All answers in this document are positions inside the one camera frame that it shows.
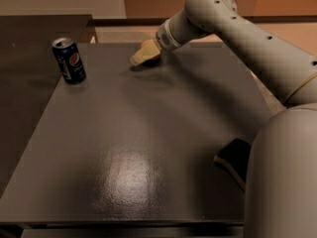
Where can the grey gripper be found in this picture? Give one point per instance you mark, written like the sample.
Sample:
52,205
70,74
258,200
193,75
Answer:
164,39

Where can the orange fruit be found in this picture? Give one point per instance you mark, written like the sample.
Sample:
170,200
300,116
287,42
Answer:
143,43

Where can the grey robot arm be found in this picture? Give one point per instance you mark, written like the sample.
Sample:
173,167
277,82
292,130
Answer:
281,183

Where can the green and yellow sponge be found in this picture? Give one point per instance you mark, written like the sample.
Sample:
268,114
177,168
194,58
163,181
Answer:
234,159

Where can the blue Pepsi can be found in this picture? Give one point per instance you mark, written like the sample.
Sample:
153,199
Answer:
69,61

